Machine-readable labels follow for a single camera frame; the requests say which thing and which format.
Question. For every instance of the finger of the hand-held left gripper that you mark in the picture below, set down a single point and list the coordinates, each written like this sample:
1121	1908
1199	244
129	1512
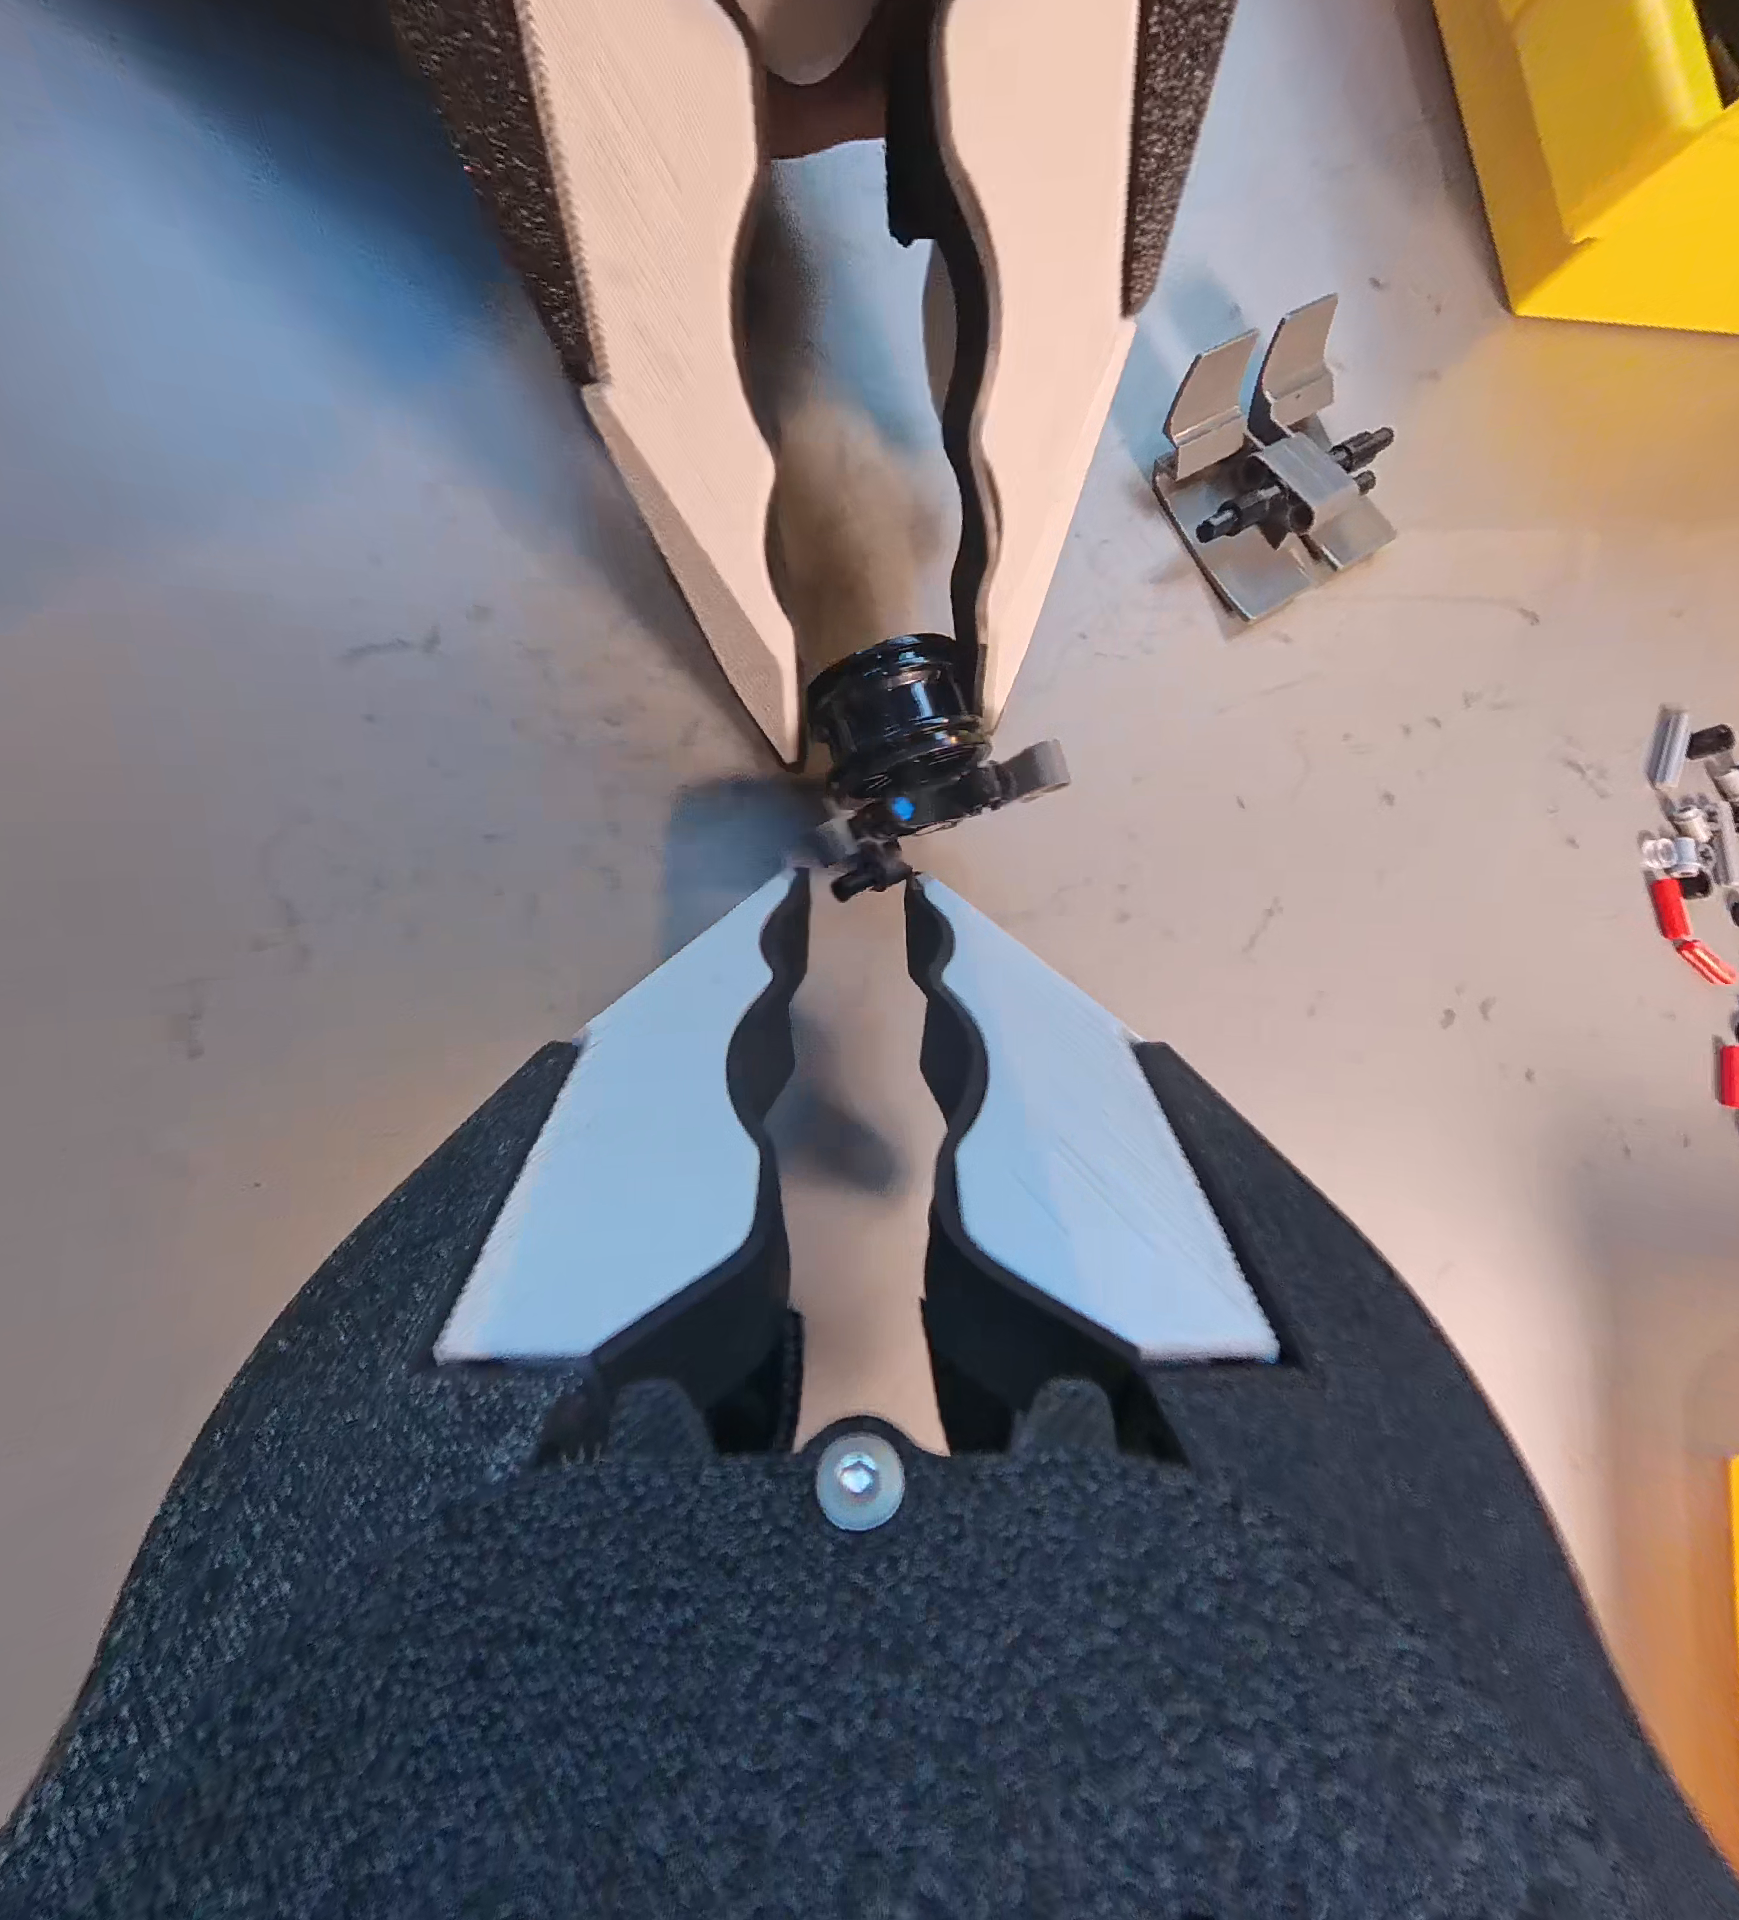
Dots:
643	225
1048	225

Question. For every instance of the grey desk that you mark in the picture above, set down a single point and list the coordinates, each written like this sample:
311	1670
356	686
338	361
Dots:
286	749

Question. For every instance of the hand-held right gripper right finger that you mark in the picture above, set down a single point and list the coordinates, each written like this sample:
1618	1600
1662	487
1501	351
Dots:
1094	1185

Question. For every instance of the black wheel brick assembly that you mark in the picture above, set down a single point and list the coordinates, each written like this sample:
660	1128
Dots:
885	706

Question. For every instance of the person's left hand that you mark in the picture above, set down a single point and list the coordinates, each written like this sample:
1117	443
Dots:
816	120

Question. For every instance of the grey brick panel assembly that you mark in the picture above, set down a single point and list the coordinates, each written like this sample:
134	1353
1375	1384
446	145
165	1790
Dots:
1214	389

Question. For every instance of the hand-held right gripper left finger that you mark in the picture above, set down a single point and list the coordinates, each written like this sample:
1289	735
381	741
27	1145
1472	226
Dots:
630	1185

